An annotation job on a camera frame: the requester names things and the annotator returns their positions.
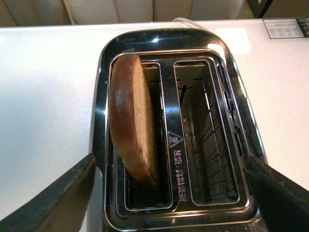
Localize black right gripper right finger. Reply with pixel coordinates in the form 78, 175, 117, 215
245, 156, 309, 232

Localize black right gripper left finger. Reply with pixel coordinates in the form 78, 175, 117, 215
0, 154, 96, 232

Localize brown bread slice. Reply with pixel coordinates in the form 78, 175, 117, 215
108, 54, 159, 188

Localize cream chrome toaster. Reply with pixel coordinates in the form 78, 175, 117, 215
91, 19, 267, 232

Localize printed label card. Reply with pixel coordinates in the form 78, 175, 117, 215
263, 17, 309, 39

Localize beige chair left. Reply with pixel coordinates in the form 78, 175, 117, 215
0, 0, 72, 27

